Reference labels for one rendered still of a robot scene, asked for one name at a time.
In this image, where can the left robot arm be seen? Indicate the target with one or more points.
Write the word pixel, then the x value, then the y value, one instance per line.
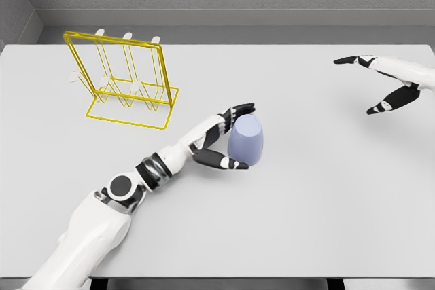
pixel 102 222

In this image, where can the lilac cup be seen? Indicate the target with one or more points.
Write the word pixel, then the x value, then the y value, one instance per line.
pixel 245 140

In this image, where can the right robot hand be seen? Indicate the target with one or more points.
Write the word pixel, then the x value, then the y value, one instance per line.
pixel 401 69

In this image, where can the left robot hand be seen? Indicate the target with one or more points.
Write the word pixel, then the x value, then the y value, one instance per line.
pixel 200 135

